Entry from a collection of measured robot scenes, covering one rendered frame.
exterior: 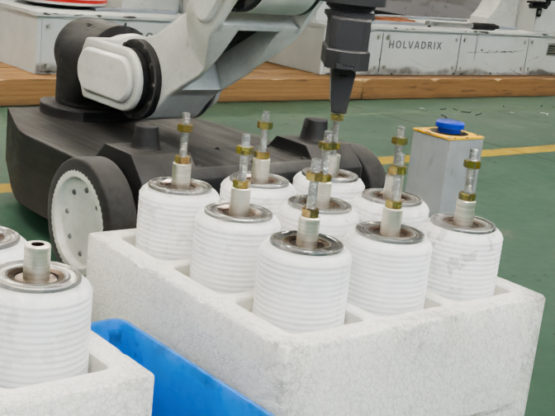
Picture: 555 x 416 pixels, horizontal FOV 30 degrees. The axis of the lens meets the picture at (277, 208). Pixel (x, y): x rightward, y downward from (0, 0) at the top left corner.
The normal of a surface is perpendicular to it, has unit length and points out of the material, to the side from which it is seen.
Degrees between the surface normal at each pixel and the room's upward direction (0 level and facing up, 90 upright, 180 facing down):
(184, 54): 90
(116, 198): 55
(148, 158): 45
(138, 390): 90
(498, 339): 90
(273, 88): 90
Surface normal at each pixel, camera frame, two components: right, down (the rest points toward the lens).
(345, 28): 0.02, 0.25
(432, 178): -0.78, 0.07
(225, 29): 0.48, 0.72
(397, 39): 0.62, 0.26
